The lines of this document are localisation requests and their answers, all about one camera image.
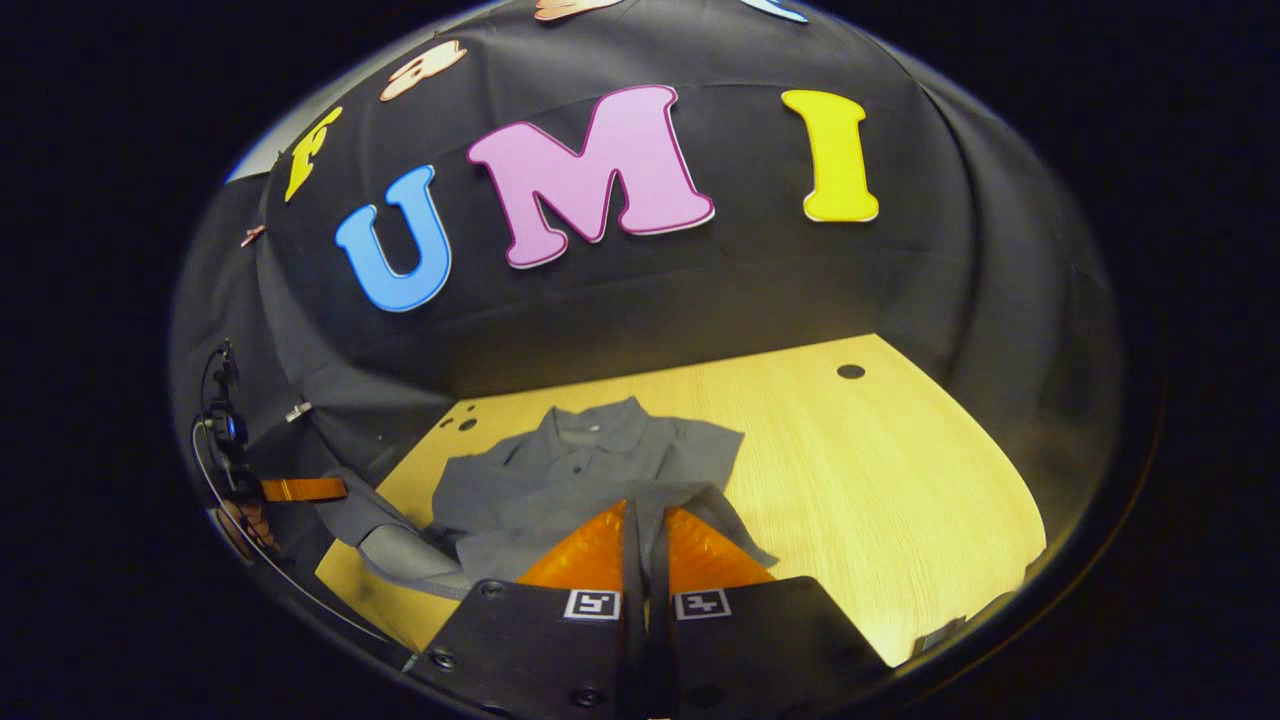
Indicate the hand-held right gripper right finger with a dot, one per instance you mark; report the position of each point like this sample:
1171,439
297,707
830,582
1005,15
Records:
760,650

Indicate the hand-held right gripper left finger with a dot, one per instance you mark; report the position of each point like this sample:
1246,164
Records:
545,660

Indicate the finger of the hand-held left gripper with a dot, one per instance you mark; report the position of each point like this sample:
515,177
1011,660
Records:
305,489

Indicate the grey button shirt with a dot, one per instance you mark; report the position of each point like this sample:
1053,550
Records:
600,470

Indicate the white clip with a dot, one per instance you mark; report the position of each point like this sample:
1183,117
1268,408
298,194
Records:
298,411

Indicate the copper spring clamp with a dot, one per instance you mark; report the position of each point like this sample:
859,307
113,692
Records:
252,236

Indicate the black backdrop cloth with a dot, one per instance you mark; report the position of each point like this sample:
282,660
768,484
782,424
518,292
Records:
750,280

